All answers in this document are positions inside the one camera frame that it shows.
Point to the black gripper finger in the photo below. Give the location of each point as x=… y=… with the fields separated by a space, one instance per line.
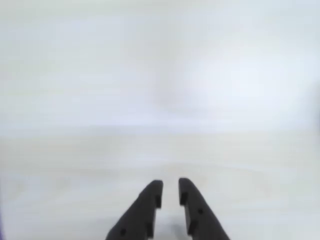
x=140 y=212
x=200 y=212

